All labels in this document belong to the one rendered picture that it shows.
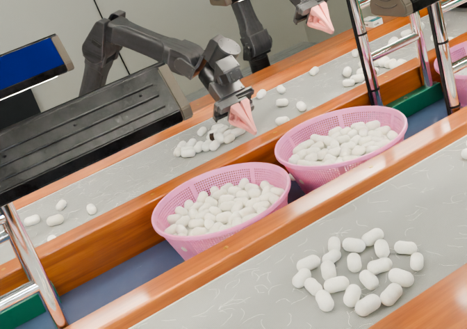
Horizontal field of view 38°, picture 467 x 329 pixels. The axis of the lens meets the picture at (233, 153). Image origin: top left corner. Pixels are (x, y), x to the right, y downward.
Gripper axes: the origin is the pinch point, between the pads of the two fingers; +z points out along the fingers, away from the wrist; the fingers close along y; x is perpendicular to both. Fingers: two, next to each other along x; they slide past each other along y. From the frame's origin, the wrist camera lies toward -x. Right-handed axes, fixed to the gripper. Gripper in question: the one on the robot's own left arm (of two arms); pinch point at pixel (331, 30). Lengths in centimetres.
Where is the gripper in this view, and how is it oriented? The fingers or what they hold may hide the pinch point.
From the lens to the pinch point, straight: 181.6
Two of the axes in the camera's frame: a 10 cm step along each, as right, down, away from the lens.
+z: 5.4, 7.4, -4.1
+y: 8.4, -4.2, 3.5
